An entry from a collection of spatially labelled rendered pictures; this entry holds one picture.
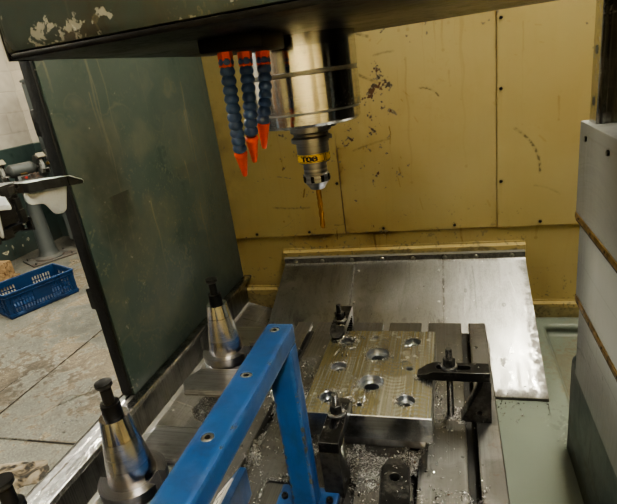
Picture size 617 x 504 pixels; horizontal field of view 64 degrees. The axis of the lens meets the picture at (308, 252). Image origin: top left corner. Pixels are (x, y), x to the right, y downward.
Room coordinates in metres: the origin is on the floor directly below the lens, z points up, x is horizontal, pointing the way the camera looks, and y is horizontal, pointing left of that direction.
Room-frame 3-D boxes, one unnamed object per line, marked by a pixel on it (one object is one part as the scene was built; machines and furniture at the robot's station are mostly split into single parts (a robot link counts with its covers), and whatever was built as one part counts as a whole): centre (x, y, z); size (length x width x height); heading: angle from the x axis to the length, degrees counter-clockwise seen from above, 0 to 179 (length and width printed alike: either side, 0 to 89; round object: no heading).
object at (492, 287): (1.41, -0.23, 0.75); 0.89 x 0.67 x 0.26; 72
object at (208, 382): (0.53, 0.14, 1.21); 0.07 x 0.05 x 0.01; 72
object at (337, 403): (0.69, -0.01, 0.97); 0.13 x 0.03 x 0.15; 162
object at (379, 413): (0.85, -0.10, 0.96); 0.29 x 0.23 x 0.05; 162
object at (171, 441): (0.43, 0.18, 1.21); 0.07 x 0.05 x 0.01; 72
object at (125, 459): (0.38, 0.19, 1.26); 0.04 x 0.04 x 0.07
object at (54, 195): (0.80, 0.39, 1.43); 0.09 x 0.03 x 0.06; 110
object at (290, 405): (0.62, 0.06, 1.05); 0.10 x 0.05 x 0.30; 72
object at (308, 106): (0.77, -0.03, 1.55); 0.16 x 0.16 x 0.12
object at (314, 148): (0.77, -0.03, 1.44); 0.05 x 0.05 x 0.03
